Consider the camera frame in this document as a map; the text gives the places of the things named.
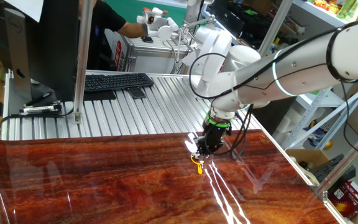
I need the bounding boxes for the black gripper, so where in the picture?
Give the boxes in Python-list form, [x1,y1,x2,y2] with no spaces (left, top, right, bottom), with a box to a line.
[184,123,231,161]

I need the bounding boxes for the yellow bubble ring wand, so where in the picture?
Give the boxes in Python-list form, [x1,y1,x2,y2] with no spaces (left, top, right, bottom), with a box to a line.
[190,154,205,175]

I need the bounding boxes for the bare person forearm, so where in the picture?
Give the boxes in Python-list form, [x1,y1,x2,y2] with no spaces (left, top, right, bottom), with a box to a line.
[116,21,145,39]

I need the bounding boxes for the grey background robot link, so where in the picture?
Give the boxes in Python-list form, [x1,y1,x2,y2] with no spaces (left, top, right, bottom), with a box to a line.
[183,0,214,32]

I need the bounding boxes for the person hand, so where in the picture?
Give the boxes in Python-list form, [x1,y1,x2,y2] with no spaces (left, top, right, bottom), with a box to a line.
[140,22,151,38]

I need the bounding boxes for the black panel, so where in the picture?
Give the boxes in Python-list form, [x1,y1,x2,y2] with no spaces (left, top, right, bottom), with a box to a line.
[252,96,298,136]

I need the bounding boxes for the black smartphone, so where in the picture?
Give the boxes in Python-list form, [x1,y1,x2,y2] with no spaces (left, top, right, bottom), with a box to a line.
[127,86,147,100]

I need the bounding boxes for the white foam pieces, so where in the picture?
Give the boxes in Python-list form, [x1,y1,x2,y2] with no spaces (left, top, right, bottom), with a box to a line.
[273,102,306,146]

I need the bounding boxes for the wood pattern table mat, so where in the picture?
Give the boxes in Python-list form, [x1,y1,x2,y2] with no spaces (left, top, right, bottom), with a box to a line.
[0,129,341,224]

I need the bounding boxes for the silver aluminium case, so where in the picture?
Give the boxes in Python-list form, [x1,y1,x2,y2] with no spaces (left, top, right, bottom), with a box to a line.
[123,39,195,75]

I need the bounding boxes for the black keyboard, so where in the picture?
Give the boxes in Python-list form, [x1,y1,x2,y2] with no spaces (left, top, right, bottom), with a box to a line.
[84,72,155,93]

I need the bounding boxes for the brown cardboard box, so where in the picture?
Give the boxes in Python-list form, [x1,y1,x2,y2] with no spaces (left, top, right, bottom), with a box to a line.
[286,148,331,175]

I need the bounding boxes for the blue cloth bundle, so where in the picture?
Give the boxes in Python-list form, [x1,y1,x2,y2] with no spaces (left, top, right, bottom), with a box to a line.
[303,119,326,147]

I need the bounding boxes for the metal rod stand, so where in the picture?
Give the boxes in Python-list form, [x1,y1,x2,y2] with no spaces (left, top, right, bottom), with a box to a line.
[174,14,216,74]

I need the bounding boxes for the white box red print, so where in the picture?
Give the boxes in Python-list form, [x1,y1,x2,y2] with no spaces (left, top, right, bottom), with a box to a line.
[104,29,127,72]

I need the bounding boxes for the white handheld device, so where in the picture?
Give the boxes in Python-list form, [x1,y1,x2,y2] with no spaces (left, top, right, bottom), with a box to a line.
[136,6,180,41]

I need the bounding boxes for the black plastic tray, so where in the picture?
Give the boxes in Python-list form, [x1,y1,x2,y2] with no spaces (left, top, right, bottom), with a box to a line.
[310,154,357,185]

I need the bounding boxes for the person in black shirt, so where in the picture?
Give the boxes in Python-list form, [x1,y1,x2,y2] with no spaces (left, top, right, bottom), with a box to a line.
[78,0,127,72]

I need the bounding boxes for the red printed box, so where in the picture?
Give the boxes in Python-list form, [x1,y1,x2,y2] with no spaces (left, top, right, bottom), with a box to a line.
[328,181,358,218]

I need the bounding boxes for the green cloth backdrop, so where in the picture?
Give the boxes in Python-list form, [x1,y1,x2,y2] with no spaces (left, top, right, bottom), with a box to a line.
[106,0,188,32]

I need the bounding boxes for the white marker pen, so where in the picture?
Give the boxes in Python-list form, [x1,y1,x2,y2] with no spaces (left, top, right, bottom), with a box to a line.
[19,104,62,114]

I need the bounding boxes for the black pen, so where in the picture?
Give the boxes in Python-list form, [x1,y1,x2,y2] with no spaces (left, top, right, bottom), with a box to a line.
[23,90,55,108]

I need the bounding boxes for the black computer monitor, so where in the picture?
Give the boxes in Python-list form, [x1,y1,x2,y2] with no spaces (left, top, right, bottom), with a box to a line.
[0,0,80,103]

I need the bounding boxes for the white metal shelf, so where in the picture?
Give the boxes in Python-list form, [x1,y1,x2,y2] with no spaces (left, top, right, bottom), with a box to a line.
[272,0,358,150]

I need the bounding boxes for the colourful toy pile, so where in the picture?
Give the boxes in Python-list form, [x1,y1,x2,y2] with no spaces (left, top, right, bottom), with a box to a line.
[314,0,338,14]

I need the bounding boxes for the white paper sheet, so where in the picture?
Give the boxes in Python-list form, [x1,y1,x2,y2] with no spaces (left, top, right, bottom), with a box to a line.
[3,0,45,23]

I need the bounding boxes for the green flange ring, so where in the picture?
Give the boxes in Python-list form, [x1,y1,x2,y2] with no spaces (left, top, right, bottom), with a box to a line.
[205,113,232,128]

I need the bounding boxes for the aluminium frame post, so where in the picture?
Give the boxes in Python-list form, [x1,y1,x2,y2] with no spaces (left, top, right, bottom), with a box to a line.
[258,0,293,57]
[73,0,94,124]
[314,123,358,200]

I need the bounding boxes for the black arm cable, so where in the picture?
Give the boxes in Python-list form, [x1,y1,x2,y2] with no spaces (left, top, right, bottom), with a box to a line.
[188,14,358,162]

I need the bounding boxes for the black table cable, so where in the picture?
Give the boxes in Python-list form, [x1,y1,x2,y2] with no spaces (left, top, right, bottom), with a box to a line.
[0,107,75,139]

